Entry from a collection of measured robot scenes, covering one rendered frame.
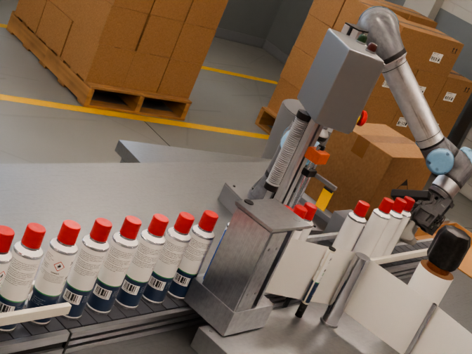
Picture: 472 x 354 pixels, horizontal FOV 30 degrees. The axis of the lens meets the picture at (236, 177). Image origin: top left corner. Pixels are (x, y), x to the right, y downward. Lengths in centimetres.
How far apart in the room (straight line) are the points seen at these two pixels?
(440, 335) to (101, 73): 382
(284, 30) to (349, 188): 623
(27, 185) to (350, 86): 84
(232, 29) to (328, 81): 686
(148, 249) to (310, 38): 472
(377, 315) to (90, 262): 74
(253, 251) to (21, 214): 61
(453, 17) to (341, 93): 568
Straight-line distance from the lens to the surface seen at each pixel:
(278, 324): 200
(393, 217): 250
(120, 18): 540
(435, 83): 639
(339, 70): 201
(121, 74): 557
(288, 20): 899
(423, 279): 217
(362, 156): 281
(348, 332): 212
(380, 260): 253
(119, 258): 169
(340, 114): 204
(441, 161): 250
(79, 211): 223
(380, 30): 245
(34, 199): 221
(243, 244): 179
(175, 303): 189
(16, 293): 157
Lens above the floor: 178
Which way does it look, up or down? 19 degrees down
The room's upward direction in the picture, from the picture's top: 24 degrees clockwise
